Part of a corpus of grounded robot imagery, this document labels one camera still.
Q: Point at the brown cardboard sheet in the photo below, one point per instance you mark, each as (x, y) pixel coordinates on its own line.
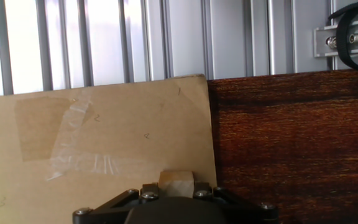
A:
(135, 130)

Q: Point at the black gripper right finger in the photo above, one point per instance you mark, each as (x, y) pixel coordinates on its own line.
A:
(202, 190)

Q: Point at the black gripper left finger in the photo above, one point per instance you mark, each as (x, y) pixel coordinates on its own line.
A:
(149, 190)

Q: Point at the small wooden block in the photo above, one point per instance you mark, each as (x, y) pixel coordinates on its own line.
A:
(176, 185)

